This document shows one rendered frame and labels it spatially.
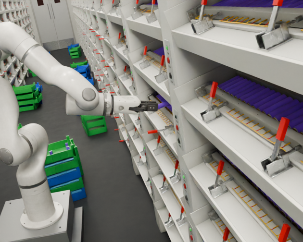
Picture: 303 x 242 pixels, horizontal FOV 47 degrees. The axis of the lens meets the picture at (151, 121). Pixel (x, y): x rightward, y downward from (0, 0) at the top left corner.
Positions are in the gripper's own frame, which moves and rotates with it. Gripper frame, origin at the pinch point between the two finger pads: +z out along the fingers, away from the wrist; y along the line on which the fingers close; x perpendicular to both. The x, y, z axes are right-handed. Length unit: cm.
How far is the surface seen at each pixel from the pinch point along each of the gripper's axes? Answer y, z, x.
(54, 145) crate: 108, -37, 61
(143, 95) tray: 33.2, 4.4, 4.2
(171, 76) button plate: -32.6, -4.2, -17.7
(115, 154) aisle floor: 146, 13, 84
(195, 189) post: -36.5, 6.4, 15.5
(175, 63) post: -36.5, -4.8, -21.8
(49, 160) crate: 88, -39, 62
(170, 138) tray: -13.1, 4.8, 7.9
